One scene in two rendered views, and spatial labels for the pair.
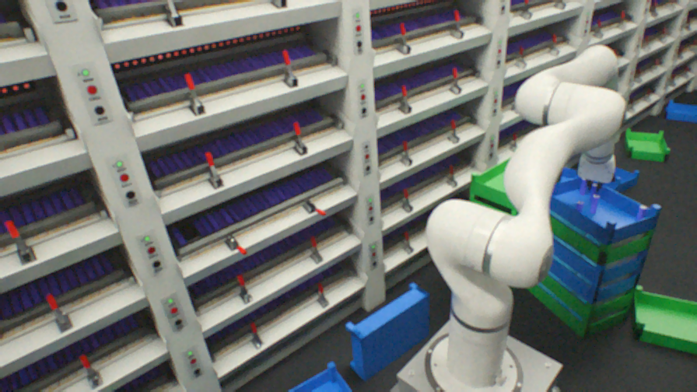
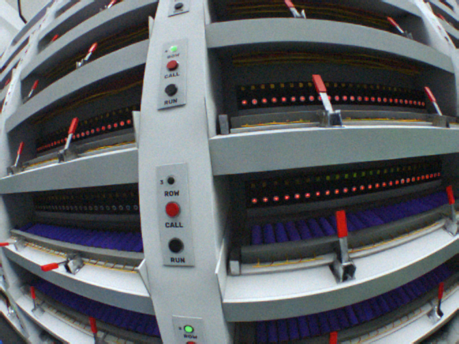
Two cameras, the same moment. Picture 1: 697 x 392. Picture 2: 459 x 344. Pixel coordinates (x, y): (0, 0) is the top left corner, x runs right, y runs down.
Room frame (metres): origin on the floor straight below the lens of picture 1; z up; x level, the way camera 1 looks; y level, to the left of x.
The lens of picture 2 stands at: (1.18, -0.29, 0.66)
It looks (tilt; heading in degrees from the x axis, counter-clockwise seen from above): 8 degrees up; 43
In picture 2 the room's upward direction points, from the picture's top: 4 degrees counter-clockwise
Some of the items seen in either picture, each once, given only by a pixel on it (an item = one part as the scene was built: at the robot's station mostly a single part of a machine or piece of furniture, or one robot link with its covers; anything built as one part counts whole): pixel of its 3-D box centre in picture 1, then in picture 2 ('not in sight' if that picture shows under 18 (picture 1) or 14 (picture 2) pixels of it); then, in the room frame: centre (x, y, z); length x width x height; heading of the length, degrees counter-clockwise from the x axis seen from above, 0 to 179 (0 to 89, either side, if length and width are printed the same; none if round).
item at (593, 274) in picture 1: (586, 243); not in sight; (1.23, -0.81, 0.28); 0.30 x 0.20 x 0.08; 18
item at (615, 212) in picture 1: (594, 204); not in sight; (1.23, -0.81, 0.44); 0.30 x 0.20 x 0.08; 18
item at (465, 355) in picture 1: (476, 341); not in sight; (0.68, -0.25, 0.48); 0.19 x 0.19 x 0.18
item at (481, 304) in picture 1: (471, 260); not in sight; (0.69, -0.23, 0.69); 0.19 x 0.12 x 0.24; 47
